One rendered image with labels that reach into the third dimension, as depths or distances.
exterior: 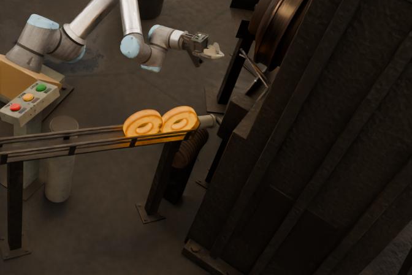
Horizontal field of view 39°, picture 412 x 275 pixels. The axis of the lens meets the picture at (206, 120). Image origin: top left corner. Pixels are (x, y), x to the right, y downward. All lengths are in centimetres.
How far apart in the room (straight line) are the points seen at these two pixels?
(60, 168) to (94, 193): 34
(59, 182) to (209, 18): 180
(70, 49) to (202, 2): 131
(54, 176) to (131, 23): 78
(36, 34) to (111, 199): 91
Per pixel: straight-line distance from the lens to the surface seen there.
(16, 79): 301
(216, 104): 348
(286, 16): 218
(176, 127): 241
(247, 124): 224
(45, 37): 310
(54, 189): 283
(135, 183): 303
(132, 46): 262
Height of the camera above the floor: 248
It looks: 47 degrees down
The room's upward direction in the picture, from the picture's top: 21 degrees clockwise
